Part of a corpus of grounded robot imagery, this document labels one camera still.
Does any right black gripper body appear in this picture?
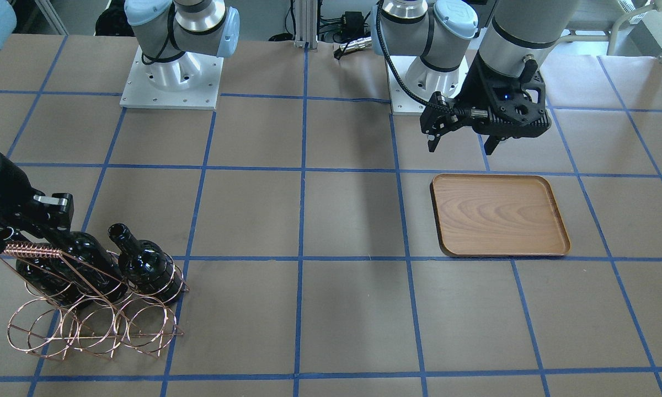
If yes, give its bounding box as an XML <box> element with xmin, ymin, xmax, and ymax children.
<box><xmin>0</xmin><ymin>153</ymin><xmax>36</xmax><ymax>228</ymax></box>

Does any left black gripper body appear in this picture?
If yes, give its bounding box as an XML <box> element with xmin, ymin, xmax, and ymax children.
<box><xmin>455</xmin><ymin>52</ymin><xmax>530</xmax><ymax>138</ymax></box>

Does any dark wine bottle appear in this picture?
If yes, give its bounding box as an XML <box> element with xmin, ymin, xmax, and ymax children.
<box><xmin>47</xmin><ymin>229</ymin><xmax>127</xmax><ymax>303</ymax></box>
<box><xmin>108</xmin><ymin>223</ymin><xmax>183</xmax><ymax>305</ymax></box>

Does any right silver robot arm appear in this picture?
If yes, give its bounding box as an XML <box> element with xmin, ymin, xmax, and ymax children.
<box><xmin>0</xmin><ymin>3</ymin><xmax>225</xmax><ymax>257</ymax></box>

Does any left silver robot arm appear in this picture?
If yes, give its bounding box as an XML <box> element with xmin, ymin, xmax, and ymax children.
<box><xmin>370</xmin><ymin>1</ymin><xmax>580</xmax><ymax>155</ymax></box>

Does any dark wine bottle far end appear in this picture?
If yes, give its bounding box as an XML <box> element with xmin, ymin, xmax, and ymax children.
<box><xmin>15</xmin><ymin>257</ymin><xmax>91</xmax><ymax>310</ymax></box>

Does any wooden tray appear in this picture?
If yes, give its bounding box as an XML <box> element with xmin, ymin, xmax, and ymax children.
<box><xmin>430</xmin><ymin>173</ymin><xmax>571</xmax><ymax>257</ymax></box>

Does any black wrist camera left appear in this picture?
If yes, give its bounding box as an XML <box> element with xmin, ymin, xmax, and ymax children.
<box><xmin>469</xmin><ymin>58</ymin><xmax>552</xmax><ymax>139</ymax></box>

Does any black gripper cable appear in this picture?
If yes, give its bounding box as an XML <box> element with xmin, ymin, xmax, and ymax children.
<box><xmin>375</xmin><ymin>6</ymin><xmax>489</xmax><ymax>117</ymax></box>

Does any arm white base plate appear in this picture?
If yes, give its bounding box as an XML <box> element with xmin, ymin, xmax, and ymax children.
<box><xmin>387</xmin><ymin>56</ymin><xmax>469</xmax><ymax>116</ymax></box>
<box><xmin>120</xmin><ymin>48</ymin><xmax>224</xmax><ymax>111</ymax></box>

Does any copper wire bottle basket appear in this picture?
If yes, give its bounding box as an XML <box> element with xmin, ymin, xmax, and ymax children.
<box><xmin>0</xmin><ymin>243</ymin><xmax>190</xmax><ymax>362</ymax></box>

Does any aluminium frame post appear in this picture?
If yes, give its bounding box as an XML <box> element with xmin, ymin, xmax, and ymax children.
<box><xmin>291</xmin><ymin>0</ymin><xmax>320</xmax><ymax>52</ymax></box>

